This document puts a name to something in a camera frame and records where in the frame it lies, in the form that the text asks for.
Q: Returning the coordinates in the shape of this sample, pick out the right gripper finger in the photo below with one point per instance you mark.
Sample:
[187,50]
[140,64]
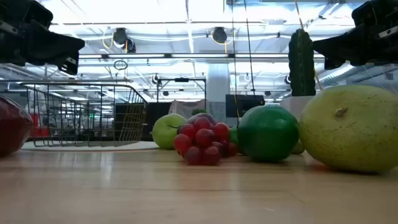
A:
[351,46]
[332,64]

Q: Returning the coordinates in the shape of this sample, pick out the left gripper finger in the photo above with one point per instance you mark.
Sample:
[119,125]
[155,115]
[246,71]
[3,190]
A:
[53,46]
[70,65]

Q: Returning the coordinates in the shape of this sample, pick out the dark red pomegranate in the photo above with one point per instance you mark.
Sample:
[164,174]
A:
[12,127]

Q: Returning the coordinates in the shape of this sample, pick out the light green pear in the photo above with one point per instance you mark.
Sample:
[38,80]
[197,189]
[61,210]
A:
[166,132]

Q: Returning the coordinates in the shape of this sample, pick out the green cactus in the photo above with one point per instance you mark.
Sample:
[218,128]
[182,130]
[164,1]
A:
[301,62]

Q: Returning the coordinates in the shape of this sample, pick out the small black ceiling reel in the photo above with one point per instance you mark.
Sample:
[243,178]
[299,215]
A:
[287,79]
[155,78]

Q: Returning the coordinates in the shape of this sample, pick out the white plant pot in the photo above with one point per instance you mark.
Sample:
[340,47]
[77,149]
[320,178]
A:
[295,104]

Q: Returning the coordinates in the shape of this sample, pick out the red storage bin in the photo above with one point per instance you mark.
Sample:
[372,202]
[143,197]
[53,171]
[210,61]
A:
[40,130]

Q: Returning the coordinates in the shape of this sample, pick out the white round placemat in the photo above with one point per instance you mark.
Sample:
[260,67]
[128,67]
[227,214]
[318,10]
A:
[93,148]

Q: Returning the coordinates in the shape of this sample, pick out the large green lime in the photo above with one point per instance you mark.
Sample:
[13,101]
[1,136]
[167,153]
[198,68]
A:
[267,133]

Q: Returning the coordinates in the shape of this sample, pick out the black cabinet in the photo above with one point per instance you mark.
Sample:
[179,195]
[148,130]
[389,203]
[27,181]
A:
[160,109]

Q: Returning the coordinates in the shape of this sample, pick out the black monitor screen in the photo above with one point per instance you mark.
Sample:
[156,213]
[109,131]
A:
[239,104]

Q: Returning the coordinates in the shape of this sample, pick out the white building column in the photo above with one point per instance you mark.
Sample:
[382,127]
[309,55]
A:
[217,84]

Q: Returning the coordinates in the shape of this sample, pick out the green leafy plant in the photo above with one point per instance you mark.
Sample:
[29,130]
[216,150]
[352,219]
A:
[199,111]

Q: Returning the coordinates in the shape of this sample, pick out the red grape bunch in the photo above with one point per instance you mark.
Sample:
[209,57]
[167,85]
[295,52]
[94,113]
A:
[203,138]

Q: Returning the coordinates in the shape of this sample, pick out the silver air duct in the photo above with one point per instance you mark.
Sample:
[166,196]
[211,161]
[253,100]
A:
[342,74]

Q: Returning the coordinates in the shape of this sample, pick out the black ceiling light rail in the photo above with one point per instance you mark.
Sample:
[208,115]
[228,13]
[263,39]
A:
[230,56]

